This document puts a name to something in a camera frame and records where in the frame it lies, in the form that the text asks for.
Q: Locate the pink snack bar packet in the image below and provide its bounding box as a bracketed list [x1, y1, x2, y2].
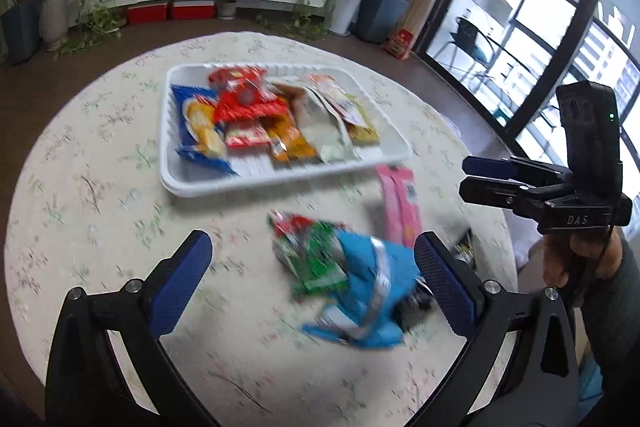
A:
[376, 166, 423, 248]

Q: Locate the pale green long snack packet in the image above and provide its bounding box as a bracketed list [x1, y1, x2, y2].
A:
[269, 80, 359, 164]

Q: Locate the clear orange-cat candy packet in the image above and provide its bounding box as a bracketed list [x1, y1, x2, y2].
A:
[305, 74, 368, 128]

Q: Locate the floral white tablecloth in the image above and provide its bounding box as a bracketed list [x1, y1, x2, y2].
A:
[4, 32, 516, 426]

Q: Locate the right red storage box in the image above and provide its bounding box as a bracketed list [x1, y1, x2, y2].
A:
[171, 0, 216, 20]

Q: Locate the trailing pothos plant left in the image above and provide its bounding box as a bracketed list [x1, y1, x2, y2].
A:
[55, 0, 122, 57]

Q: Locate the orange snack bar packet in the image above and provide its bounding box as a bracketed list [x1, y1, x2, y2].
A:
[262, 96, 317, 164]

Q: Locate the left red storage box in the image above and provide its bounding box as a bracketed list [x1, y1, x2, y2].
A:
[127, 2, 168, 25]

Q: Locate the light blue snack packet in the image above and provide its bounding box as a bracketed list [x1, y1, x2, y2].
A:
[302, 231, 419, 349]

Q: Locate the small white pot under console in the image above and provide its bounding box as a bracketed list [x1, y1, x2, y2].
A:
[216, 0, 238, 20]

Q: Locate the gold foil snack packet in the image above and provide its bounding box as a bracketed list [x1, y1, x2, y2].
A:
[346, 96, 380, 146]

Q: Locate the black balcony chair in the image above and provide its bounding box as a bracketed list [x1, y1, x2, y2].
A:
[432, 17, 532, 79]

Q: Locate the red Mylikes chocolate packet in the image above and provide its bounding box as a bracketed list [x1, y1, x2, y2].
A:
[208, 66, 288, 124]

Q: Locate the green red snack packet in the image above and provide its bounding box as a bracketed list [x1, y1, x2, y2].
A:
[268, 210, 350, 298]

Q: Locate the white plastic tray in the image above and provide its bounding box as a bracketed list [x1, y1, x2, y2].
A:
[158, 63, 412, 198]

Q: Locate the red gift bag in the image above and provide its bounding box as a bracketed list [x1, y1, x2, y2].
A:
[383, 29, 414, 61]

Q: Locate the plant in white ribbed pot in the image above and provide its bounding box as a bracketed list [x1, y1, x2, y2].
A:
[39, 0, 68, 51]

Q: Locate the red storage box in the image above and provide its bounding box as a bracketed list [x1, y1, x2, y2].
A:
[171, 0, 216, 20]
[127, 2, 168, 25]

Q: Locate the person's right hand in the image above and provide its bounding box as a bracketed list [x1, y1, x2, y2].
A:
[542, 227, 624, 288]

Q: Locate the small red floral candy packet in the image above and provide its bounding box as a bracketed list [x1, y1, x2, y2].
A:
[224, 121, 270, 148]

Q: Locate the blue Tipo cake packet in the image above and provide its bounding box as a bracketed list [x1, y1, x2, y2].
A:
[171, 84, 236, 176]

